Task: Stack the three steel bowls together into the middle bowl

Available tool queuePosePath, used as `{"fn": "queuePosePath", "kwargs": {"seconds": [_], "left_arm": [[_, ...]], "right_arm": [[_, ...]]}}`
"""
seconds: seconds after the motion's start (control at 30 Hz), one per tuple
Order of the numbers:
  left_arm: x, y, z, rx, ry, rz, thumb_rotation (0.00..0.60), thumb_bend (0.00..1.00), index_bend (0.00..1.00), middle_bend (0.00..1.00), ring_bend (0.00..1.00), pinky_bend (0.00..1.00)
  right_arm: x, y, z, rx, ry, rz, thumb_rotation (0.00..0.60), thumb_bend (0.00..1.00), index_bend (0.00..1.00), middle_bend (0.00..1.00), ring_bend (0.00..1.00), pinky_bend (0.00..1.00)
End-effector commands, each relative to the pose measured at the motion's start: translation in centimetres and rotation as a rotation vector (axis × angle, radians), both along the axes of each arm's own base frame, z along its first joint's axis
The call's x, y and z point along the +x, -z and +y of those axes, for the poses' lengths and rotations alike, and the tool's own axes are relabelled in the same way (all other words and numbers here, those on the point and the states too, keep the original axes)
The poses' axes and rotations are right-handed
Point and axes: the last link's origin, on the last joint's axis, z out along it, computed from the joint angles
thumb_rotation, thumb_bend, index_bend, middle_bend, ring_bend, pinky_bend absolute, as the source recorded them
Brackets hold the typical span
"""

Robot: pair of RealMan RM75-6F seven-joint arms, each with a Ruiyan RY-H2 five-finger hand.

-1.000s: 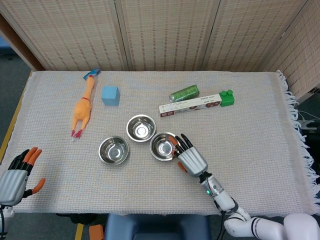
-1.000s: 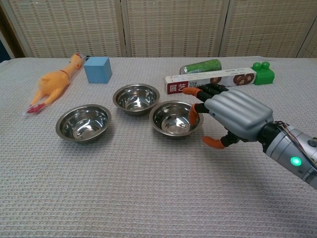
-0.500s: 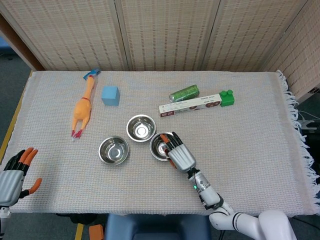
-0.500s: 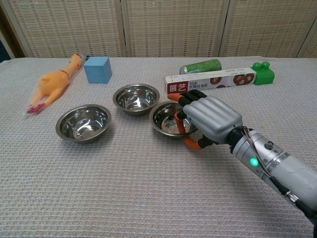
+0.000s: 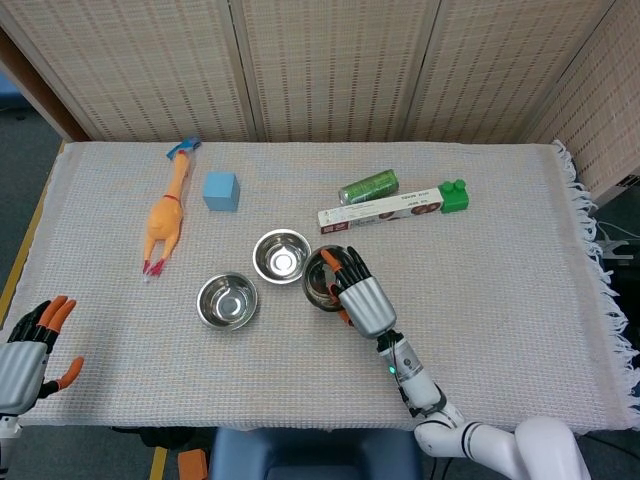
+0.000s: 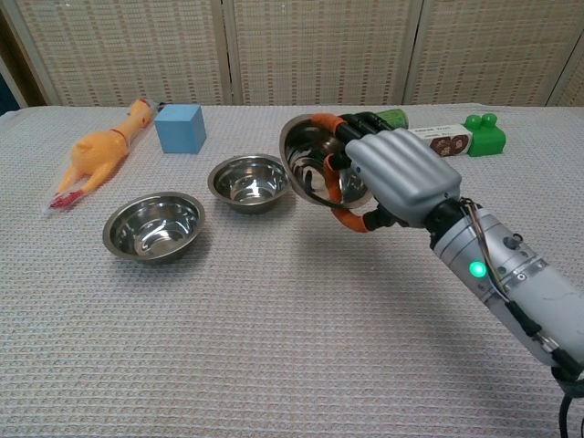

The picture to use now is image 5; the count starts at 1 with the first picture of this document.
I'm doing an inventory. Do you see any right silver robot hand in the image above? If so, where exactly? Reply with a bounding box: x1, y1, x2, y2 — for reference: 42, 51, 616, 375
319, 245, 398, 341

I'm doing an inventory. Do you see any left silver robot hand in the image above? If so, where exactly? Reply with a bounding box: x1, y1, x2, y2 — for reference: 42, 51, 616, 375
0, 294, 85, 416

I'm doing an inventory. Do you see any metal bowl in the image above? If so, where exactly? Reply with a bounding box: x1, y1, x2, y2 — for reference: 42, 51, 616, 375
301, 244, 351, 314
196, 272, 259, 332
252, 228, 312, 285

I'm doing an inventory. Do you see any long white cardboard box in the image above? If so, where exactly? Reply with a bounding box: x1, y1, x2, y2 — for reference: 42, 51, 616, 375
317, 187, 445, 236

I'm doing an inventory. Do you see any beige woven tablecloth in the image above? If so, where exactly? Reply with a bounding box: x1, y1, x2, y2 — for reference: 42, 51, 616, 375
0, 139, 640, 434

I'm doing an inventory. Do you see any green drink can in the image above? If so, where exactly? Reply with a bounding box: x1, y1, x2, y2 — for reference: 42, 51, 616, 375
338, 169, 400, 206

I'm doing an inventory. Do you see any green building block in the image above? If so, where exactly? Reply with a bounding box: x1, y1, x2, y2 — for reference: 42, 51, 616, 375
437, 178, 471, 215

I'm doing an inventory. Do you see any blue padded seat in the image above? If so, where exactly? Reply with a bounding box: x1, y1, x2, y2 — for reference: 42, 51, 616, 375
208, 427, 424, 480

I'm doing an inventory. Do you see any light blue cube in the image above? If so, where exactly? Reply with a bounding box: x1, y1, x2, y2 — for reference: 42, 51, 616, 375
202, 171, 241, 213

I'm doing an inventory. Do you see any yellow rubber chicken toy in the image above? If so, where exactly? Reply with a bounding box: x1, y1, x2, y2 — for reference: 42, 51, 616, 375
142, 135, 203, 279

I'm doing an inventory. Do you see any orange block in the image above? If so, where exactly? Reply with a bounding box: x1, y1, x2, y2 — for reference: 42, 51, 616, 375
178, 448, 209, 480

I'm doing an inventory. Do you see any bamboo folding screen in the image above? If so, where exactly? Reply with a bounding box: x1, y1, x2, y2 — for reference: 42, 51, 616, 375
0, 0, 640, 201

